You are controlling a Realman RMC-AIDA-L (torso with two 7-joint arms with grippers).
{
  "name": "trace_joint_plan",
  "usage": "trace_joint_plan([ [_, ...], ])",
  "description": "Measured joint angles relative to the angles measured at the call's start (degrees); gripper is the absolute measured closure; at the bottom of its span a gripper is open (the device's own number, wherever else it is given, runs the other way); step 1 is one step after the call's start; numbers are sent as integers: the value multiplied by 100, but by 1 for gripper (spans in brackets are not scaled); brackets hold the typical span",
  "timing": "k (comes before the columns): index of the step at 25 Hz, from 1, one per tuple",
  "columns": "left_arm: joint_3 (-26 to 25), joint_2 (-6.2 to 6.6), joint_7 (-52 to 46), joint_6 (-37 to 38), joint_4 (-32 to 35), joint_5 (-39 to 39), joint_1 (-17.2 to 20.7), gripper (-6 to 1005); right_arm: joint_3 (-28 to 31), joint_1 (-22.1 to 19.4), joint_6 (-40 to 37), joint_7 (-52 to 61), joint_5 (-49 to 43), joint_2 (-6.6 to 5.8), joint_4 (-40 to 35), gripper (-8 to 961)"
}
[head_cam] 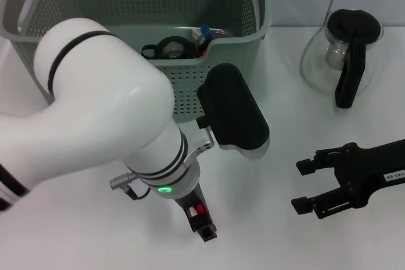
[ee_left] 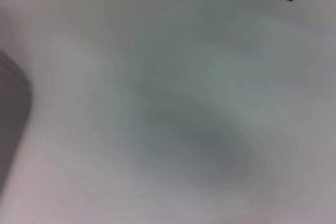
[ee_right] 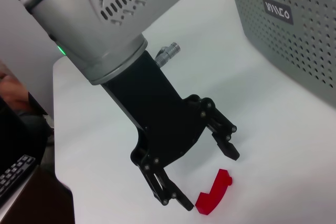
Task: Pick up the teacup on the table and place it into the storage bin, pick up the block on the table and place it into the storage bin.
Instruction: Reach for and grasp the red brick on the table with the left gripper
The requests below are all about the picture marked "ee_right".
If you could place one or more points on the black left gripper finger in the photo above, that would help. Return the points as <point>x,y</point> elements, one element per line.
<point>223,134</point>
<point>168,187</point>

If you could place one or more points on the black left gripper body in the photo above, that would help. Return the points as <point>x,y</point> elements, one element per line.
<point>157,119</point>

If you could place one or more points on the dark red curved brick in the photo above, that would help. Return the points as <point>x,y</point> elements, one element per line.
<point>214,192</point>

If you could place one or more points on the grey perforated storage basket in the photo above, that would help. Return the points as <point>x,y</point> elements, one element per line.
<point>288,24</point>

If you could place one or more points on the seated person bare legs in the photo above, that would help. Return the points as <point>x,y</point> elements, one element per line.
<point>13,93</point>

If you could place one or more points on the black computer keyboard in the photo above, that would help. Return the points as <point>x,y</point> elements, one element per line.
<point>13,174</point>

